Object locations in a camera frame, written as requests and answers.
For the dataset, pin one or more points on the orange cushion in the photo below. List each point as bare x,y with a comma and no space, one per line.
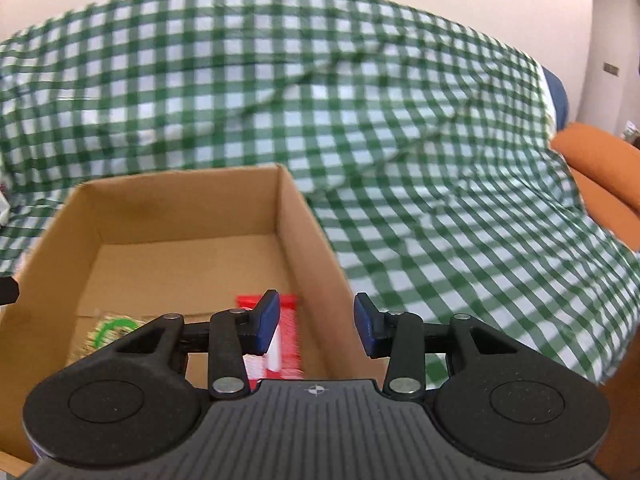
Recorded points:
600,170

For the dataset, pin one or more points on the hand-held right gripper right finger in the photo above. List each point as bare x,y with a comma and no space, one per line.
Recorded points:
365,327

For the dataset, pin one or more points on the green white checkered cloth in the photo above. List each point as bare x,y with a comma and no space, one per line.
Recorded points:
300,85

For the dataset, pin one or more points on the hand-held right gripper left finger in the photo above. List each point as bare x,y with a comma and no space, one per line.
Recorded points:
266,327

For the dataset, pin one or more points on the red white snack packet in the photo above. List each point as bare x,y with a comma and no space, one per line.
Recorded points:
287,340

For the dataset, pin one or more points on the yellow green snack packet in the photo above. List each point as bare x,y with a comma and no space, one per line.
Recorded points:
107,332

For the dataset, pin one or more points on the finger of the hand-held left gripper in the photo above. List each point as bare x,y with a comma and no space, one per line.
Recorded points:
7,291

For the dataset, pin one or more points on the wall light switch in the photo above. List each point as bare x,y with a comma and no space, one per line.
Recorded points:
611,68

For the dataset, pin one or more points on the brown cardboard box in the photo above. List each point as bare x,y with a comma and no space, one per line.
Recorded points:
310,240

